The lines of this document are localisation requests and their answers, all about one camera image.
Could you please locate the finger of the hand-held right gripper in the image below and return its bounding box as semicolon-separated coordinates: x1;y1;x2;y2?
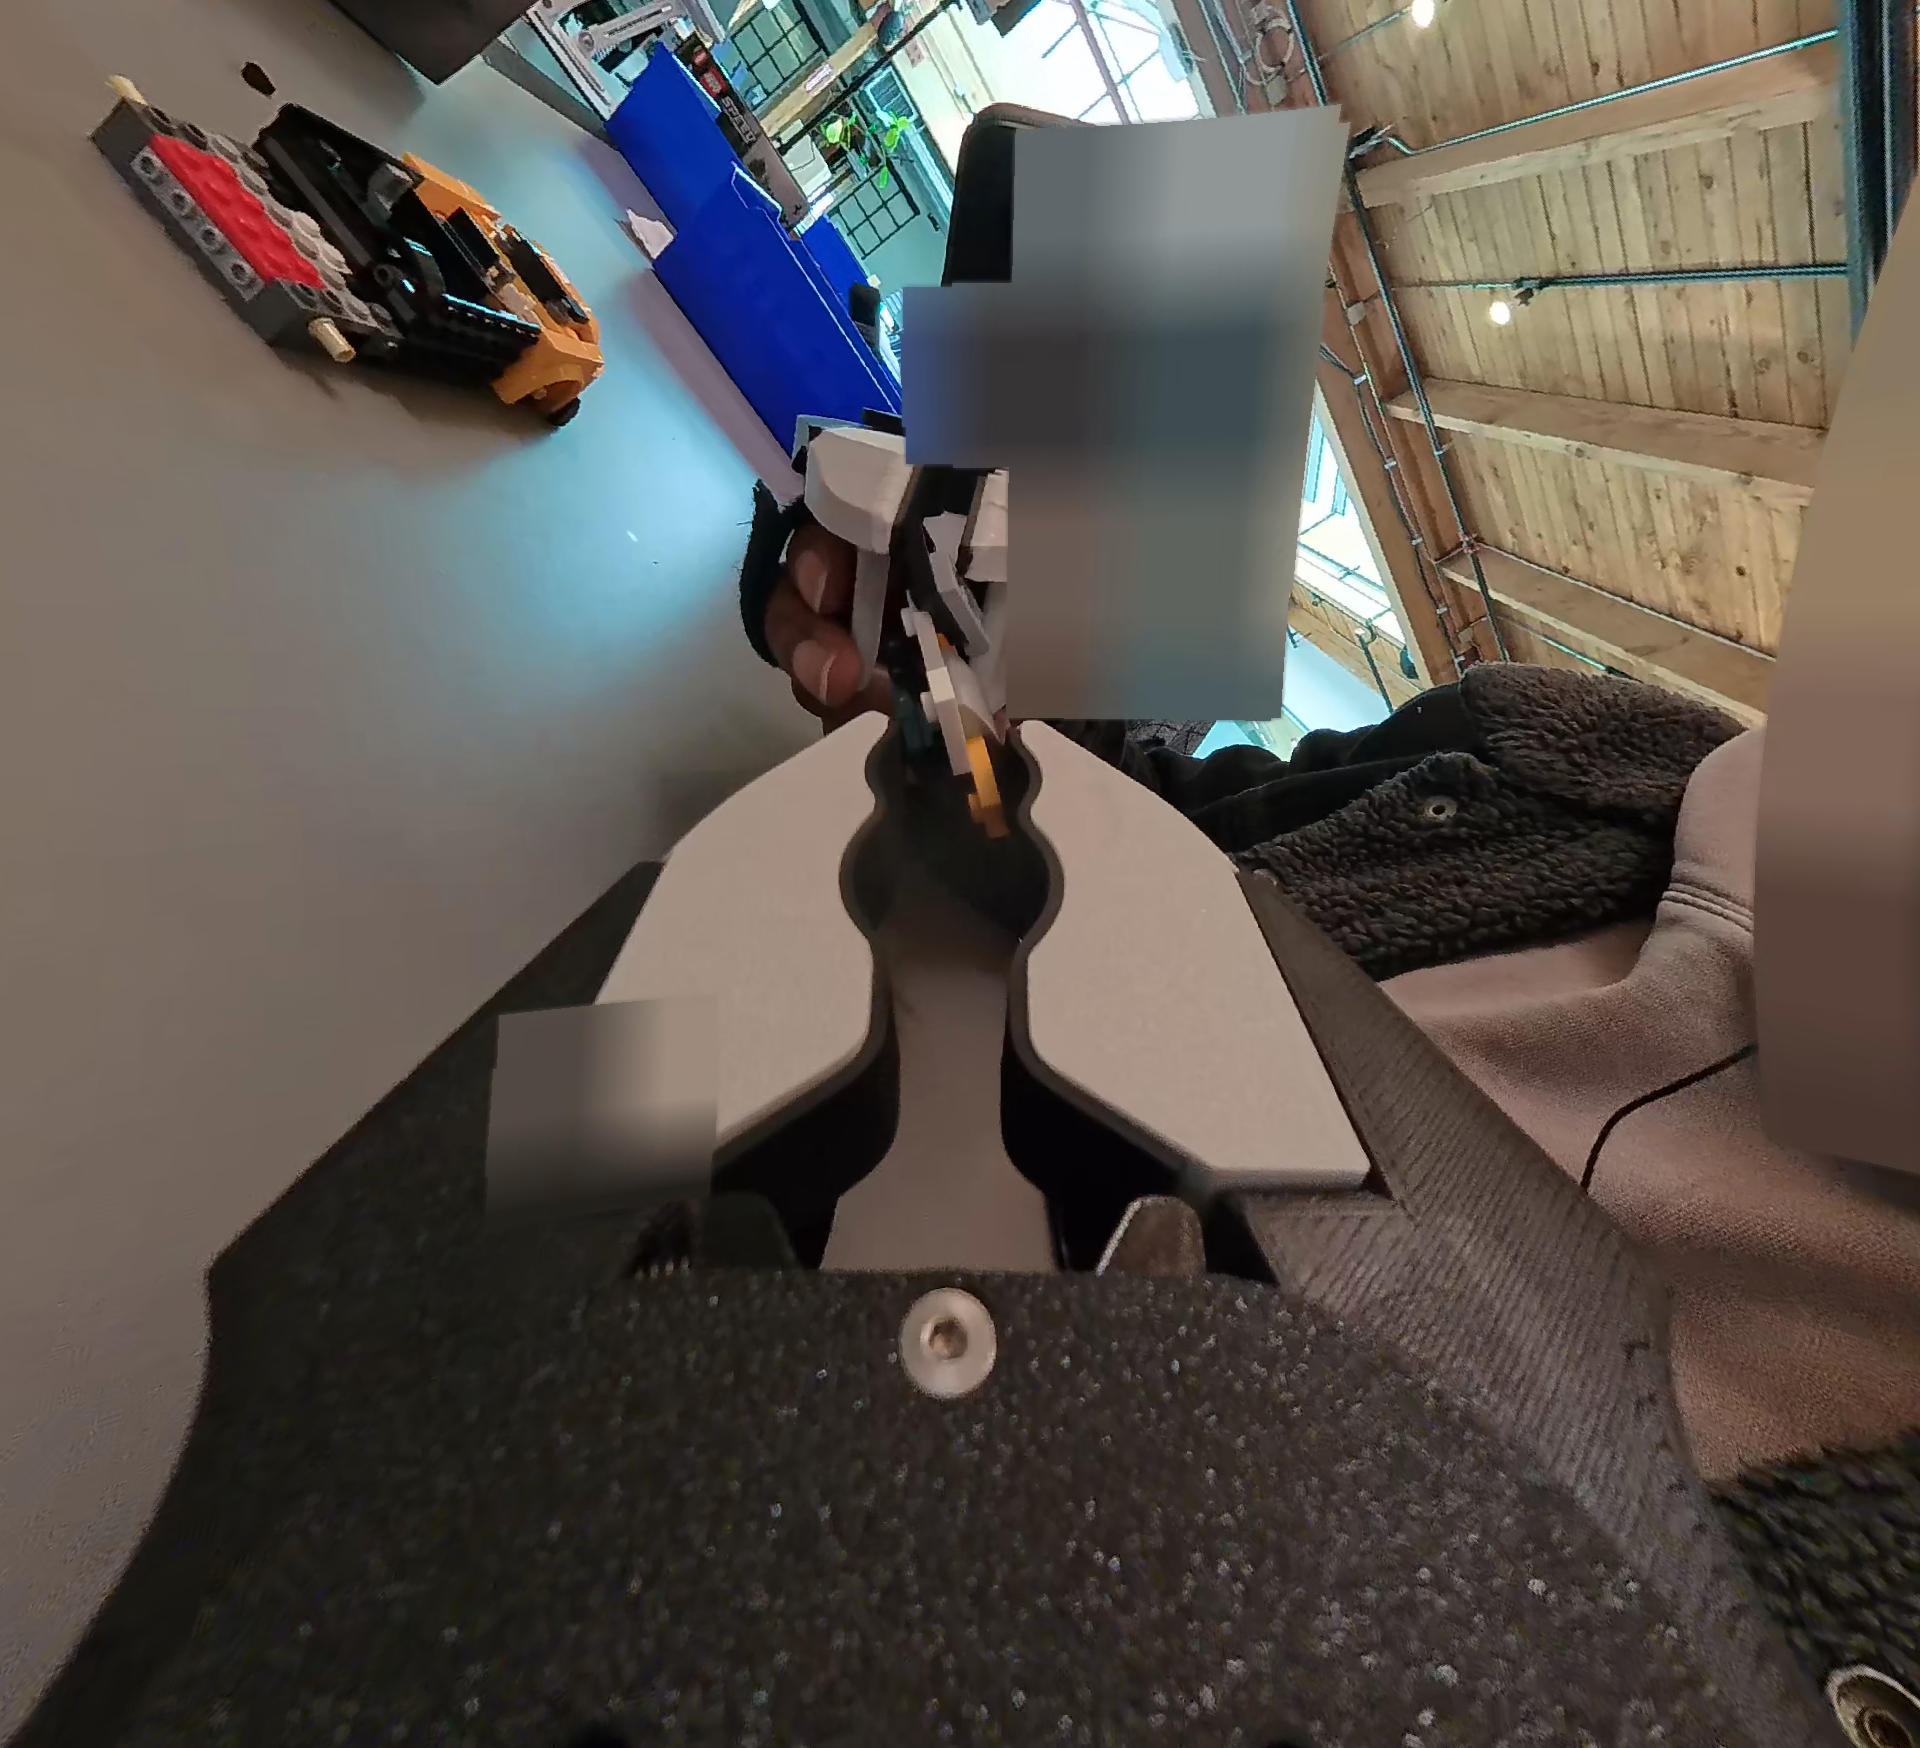
844;510;911;679
919;474;1011;658

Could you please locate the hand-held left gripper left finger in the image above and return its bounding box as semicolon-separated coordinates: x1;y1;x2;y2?
601;710;903;1168

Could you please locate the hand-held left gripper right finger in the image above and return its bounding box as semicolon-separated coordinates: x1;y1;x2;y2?
1003;721;1377;1195

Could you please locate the small white orange lego assembly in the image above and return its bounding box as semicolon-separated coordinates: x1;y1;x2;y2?
888;585;1011;838

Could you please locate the orange black lego car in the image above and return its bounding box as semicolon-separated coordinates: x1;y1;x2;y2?
91;75;606;430

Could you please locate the person's right hand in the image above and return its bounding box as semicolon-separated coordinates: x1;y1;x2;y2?
764;522;890;740

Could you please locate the blue box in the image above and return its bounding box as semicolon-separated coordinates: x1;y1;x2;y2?
606;39;905;424

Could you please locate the dark fleece jacket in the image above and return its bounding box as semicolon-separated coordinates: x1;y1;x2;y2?
1126;660;1752;986

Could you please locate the grey hoodie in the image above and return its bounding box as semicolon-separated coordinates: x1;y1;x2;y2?
1381;729;1920;1488

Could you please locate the black cable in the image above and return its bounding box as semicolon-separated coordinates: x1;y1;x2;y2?
1582;1041;1762;1198

